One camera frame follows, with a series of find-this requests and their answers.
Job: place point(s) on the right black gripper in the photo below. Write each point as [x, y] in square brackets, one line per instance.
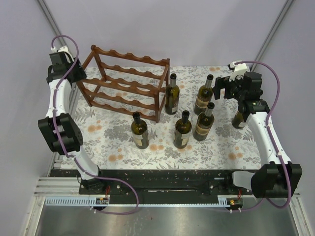
[220, 83]

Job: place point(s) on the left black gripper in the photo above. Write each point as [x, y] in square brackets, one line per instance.
[81, 73]

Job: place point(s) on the green wine bottle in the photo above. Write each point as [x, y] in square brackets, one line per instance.
[172, 92]

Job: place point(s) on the brown wooden wine rack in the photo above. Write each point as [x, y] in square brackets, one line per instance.
[90, 88]

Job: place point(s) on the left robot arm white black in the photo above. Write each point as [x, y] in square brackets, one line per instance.
[58, 128]

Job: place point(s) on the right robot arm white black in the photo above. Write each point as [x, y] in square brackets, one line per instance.
[278, 176]

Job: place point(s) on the wine bottle brown label back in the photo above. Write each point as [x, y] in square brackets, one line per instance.
[204, 96]

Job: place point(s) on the wine bottle brown label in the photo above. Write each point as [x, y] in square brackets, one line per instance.
[204, 96]
[204, 123]

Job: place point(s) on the wine bottle far right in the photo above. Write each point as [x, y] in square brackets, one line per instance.
[238, 121]

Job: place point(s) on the wine bottle brown label front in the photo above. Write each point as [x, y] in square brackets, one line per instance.
[204, 123]

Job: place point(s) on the wine bottle front centre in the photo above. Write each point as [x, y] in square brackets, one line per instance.
[182, 131]

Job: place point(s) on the wine bottle front left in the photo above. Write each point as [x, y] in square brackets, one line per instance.
[139, 130]

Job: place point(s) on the floral patterned table mat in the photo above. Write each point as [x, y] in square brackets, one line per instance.
[108, 139]

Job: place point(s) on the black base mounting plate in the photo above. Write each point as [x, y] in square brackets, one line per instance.
[208, 182]

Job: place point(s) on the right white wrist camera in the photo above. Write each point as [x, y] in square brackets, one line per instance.
[238, 68]

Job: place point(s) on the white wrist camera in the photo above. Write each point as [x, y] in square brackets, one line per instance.
[61, 49]
[238, 68]

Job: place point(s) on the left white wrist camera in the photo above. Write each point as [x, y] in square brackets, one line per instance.
[61, 49]

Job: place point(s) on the white slotted cable duct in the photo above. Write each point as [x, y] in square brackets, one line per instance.
[98, 202]

